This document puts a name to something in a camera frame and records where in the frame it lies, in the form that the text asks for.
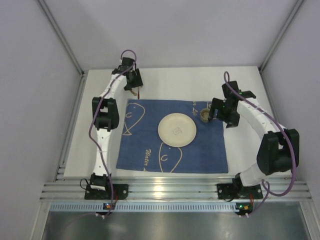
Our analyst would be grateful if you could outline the perforated cable duct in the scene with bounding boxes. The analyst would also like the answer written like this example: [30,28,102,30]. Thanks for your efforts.
[50,201,251,213]

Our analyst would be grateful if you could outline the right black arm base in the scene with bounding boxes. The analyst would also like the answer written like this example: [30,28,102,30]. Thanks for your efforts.
[216,176,263,202]

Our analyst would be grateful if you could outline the aluminium mounting rail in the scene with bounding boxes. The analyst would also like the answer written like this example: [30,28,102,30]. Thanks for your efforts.
[39,172,313,201]

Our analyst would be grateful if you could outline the cream ceramic plate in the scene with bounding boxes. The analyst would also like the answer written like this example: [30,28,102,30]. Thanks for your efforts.
[157,113,197,148]

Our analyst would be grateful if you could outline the right aluminium frame post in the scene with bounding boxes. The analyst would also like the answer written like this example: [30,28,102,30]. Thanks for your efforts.
[258,0,307,73]

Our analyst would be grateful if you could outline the left aluminium frame post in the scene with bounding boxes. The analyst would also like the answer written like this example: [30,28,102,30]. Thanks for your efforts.
[36,0,84,76]

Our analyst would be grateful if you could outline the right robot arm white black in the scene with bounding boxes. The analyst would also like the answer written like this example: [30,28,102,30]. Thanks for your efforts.
[208,81,300,194]

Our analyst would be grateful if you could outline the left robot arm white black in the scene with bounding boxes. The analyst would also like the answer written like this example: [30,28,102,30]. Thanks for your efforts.
[89,57,143,192]

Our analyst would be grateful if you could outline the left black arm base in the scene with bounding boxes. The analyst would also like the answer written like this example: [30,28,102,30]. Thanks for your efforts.
[84,174,129,200]

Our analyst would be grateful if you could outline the blue placemat cloth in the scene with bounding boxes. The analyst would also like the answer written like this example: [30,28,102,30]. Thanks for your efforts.
[116,99,229,174]

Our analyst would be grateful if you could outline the aluminium frame post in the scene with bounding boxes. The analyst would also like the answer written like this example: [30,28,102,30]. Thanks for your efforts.
[36,0,84,76]
[258,0,307,73]

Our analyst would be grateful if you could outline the speckled ceramic cup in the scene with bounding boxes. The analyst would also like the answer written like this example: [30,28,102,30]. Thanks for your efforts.
[200,108,212,123]

